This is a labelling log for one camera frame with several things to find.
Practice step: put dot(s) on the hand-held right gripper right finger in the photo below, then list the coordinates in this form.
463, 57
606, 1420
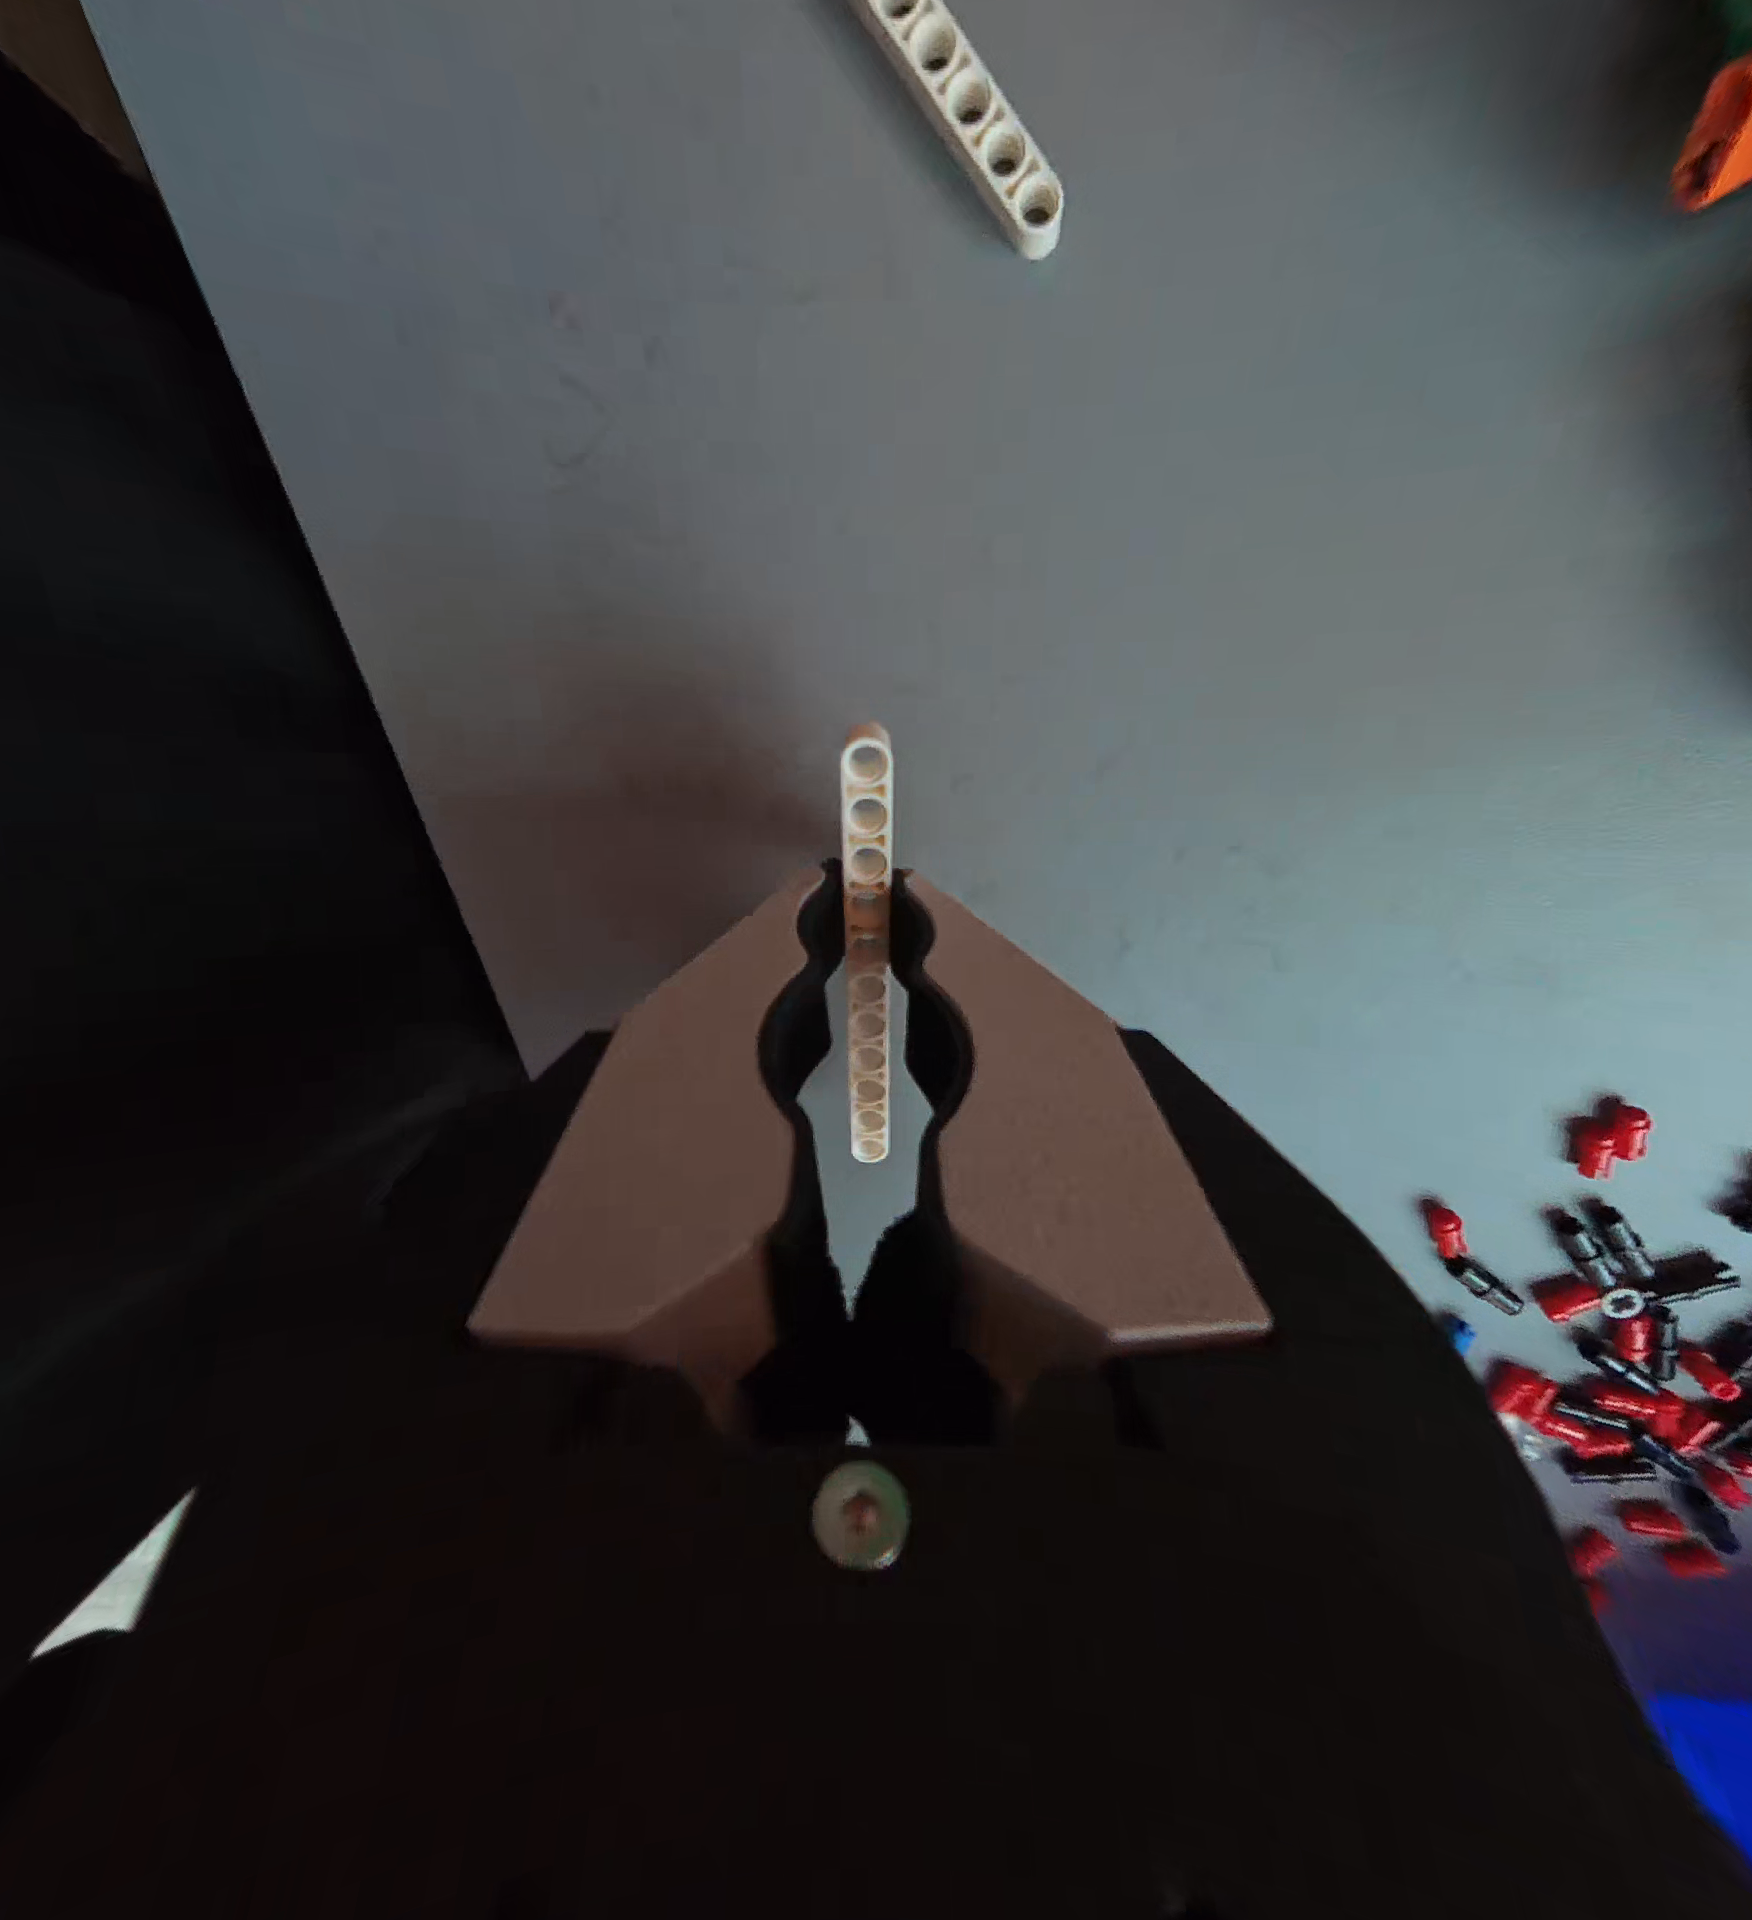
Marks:
1101, 1201

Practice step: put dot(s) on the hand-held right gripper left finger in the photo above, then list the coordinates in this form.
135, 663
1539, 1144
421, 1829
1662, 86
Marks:
622, 1201

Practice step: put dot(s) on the white lego beam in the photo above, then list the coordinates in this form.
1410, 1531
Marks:
867, 1050
980, 119

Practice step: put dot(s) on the blue plastic bin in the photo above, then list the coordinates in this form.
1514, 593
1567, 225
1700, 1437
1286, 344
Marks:
1747, 1800

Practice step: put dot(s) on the white and green lego truck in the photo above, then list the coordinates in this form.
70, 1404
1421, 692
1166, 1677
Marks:
1747, 106

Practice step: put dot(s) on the pile of red black pins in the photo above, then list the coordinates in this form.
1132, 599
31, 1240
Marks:
1626, 1350

